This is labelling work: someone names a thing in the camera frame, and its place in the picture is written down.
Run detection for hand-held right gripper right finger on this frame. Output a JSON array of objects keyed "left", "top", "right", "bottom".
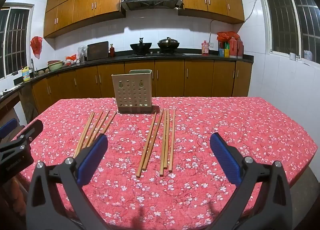
[{"left": 209, "top": 132, "right": 293, "bottom": 230}]

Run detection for wooden wall cabinets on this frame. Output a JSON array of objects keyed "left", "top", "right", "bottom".
[{"left": 44, "top": 0, "right": 245, "bottom": 39}]

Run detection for large barred window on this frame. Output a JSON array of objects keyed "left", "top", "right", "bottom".
[{"left": 255, "top": 0, "right": 320, "bottom": 63}]

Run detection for black kitchen countertop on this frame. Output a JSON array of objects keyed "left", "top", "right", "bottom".
[{"left": 0, "top": 50, "right": 254, "bottom": 101}]

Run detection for blue yellow box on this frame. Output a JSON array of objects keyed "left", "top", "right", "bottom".
[{"left": 218, "top": 41, "right": 230, "bottom": 58}]

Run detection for clear plastic bag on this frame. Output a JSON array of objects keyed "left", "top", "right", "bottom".
[{"left": 77, "top": 45, "right": 88, "bottom": 63}]

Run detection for black wok with lid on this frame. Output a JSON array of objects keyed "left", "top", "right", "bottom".
[{"left": 157, "top": 37, "right": 180, "bottom": 51}]

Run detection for hanging red plastic bag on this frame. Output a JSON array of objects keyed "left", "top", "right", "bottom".
[{"left": 30, "top": 36, "right": 43, "bottom": 60}]

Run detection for beige perforated chopstick holder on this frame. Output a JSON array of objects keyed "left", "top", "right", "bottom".
[{"left": 111, "top": 69, "right": 153, "bottom": 114}]

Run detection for white wall cable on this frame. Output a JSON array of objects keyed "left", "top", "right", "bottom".
[{"left": 209, "top": 0, "right": 262, "bottom": 46}]

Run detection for gas stove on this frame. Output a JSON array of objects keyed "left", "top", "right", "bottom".
[{"left": 127, "top": 50, "right": 184, "bottom": 57}]

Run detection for green basin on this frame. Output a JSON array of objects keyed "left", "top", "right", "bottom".
[{"left": 47, "top": 60, "right": 64, "bottom": 72}]

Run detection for wooden base cabinets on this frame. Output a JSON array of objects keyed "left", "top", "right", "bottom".
[{"left": 0, "top": 59, "right": 253, "bottom": 120}]

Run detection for dark wooden cutting board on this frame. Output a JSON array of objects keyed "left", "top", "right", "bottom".
[{"left": 86, "top": 41, "right": 109, "bottom": 61}]

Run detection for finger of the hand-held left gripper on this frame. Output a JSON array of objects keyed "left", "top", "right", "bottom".
[
  {"left": 0, "top": 118, "right": 18, "bottom": 138},
  {"left": 0, "top": 119, "right": 43, "bottom": 154}
]

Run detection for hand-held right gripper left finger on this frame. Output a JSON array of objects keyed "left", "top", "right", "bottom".
[{"left": 26, "top": 133, "right": 108, "bottom": 230}]

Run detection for red floral tablecloth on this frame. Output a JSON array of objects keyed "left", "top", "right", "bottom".
[{"left": 11, "top": 96, "right": 318, "bottom": 230}]

